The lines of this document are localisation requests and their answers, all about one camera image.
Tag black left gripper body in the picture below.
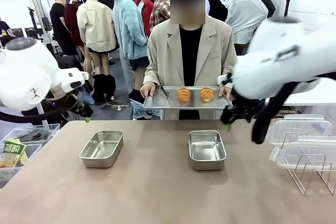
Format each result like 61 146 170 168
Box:
65 93 93 118

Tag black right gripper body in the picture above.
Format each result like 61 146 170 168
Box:
219 98 254 125

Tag rectangular steel container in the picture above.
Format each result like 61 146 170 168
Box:
79 129 124 169
188 130 227 171

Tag golden croissant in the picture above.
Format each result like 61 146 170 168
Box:
199 87 215 103
177 87 192 103

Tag clear plastic clip lid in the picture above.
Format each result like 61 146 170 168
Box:
269 135 336 170
271 114 333 147

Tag perforated metal tray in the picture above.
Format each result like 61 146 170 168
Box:
143 86 233 110

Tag person's left forearm beige sleeve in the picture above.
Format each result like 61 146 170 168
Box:
219 58 238 88

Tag person's right forearm beige sleeve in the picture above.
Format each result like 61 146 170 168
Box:
143 62 161 88

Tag person's left hand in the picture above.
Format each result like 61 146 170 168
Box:
218 84 233 99

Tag person's right hand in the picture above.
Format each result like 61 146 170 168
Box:
140 81 158 99

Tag blue cloth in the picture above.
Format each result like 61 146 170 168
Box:
80 84 96 105

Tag black jacket on chair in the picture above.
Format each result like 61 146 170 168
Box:
56 56 94 93

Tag clear plastic bin with utensils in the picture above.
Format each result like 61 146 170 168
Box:
0 123 61 145

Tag blue jeans on mannequin legs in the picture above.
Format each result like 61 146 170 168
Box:
128 89 155 121

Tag clear plastic bin with snacks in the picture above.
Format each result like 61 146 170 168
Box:
0 142 43 183

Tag person in beige blazer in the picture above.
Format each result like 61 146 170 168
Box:
143 0 238 121

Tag white side table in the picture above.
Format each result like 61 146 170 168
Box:
265 77 336 107

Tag green snack bag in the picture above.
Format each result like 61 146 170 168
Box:
0 138 28 168

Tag mannequin in beige jacket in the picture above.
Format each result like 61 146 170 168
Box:
76 0 118 78

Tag man in black t-shirt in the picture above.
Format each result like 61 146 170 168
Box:
49 0 78 57

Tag mannequin in dark red dress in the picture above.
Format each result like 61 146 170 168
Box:
64 0 86 57

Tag mannequin in blue fleece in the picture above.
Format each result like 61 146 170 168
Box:
112 0 148 99

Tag mannequin in red jacket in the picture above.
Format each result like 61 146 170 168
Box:
133 0 155 38

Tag black slim tripod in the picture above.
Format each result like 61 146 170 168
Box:
284 0 294 18

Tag mannequin in plaid hooded shirt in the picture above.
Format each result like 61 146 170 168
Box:
149 0 171 33

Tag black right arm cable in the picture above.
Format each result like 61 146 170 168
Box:
251 81 299 145

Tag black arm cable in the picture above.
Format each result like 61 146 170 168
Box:
0 110 65 125
251 81 299 145

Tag flat mannequin base plate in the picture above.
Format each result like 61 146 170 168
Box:
101 102 131 113

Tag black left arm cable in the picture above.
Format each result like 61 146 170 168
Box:
0 110 65 125

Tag metal wire lid rack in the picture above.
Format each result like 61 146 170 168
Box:
282 132 336 196

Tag black camera tripod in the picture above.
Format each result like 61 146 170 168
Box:
26 6 40 38

